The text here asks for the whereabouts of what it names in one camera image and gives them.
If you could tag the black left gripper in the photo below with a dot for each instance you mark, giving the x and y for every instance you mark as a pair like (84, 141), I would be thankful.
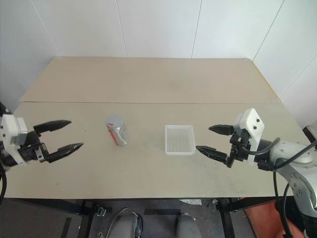
(32, 151)

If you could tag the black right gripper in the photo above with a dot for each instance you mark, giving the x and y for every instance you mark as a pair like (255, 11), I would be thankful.
(237, 151)

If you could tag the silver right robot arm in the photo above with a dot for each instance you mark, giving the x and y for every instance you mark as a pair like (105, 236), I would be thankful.
(302, 171)

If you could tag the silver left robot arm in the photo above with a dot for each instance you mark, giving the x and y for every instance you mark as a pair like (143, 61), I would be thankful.
(6, 161)

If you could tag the clear plastic tray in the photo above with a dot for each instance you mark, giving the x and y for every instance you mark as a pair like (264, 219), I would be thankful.
(179, 140)

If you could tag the white crumpled paper scrap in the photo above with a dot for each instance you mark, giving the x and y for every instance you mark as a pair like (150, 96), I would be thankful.
(190, 201)

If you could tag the small metal floor clamp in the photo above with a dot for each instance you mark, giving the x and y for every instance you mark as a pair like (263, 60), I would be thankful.
(101, 211)

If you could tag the orange floor board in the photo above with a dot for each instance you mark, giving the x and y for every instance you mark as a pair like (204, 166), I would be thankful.
(265, 218)

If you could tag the grey rounded shape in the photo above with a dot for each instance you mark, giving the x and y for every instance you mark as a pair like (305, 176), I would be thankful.
(128, 224)
(186, 226)

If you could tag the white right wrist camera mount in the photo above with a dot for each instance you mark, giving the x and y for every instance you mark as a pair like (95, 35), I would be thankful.
(253, 129)

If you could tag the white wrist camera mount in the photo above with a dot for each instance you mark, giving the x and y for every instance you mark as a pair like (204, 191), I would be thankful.
(253, 129)
(11, 134)

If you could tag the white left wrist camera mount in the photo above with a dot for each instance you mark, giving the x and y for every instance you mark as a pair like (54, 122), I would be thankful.
(11, 134)

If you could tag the black metal table frame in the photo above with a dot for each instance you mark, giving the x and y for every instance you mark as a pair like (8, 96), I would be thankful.
(227, 218)

